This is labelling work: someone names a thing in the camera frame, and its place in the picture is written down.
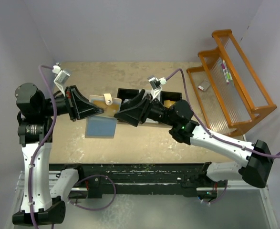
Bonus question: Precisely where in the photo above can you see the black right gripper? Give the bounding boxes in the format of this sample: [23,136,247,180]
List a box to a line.
[114,89,176,126]

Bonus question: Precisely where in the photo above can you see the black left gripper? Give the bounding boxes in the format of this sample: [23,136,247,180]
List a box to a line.
[40,84,103,120]

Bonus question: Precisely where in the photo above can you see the gold credit card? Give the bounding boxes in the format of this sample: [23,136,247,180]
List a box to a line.
[92,99,121,117]

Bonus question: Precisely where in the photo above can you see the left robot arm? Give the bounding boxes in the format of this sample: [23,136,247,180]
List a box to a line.
[12,83,104,228]

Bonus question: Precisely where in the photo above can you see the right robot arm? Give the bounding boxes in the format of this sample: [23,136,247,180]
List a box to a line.
[114,90,273,188]

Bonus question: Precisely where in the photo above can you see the gold cards in bin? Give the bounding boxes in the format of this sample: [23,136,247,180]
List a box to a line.
[164,100,176,108]

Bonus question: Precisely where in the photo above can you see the small grey red box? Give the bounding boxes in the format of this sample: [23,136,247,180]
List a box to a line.
[198,80,211,92]

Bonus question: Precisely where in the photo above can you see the orange wooden rack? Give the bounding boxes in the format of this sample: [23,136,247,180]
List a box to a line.
[187,29,277,137]

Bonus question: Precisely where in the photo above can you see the markers on rack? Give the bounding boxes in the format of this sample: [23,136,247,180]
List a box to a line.
[217,59,235,87]

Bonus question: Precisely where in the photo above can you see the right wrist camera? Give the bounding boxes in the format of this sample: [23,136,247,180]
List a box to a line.
[148,76,167,100]

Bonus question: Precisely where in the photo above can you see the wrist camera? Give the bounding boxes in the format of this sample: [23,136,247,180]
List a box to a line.
[52,65,71,95]
[148,76,167,100]

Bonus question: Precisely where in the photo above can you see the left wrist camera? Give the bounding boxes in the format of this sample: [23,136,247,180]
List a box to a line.
[52,65,71,95]

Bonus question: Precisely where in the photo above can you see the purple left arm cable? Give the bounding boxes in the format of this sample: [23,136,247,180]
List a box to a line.
[26,64,58,229]

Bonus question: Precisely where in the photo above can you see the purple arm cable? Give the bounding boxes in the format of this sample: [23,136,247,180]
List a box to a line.
[26,64,58,229]
[166,68,280,158]

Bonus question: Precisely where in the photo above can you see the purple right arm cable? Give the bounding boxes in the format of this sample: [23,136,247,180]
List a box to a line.
[166,68,280,158]

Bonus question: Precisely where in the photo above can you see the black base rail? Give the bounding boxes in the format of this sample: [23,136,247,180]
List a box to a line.
[49,162,227,199]

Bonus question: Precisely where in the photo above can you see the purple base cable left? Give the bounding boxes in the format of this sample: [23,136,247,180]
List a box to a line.
[67,176,116,211]

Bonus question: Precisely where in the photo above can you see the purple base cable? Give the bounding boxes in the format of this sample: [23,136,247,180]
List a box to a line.
[199,180,228,205]
[67,176,116,211]

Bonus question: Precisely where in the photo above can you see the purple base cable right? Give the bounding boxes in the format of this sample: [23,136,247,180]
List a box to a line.
[199,180,228,205]

